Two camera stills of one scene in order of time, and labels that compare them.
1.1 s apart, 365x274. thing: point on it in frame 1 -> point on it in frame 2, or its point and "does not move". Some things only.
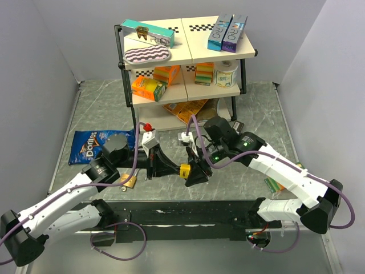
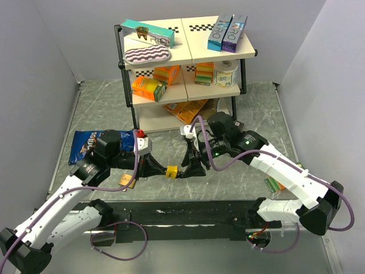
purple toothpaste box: [234, 32] does not move
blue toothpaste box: [216, 37] does not move
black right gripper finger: [196, 175] -> [193, 169]
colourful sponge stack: [204, 72] does not move
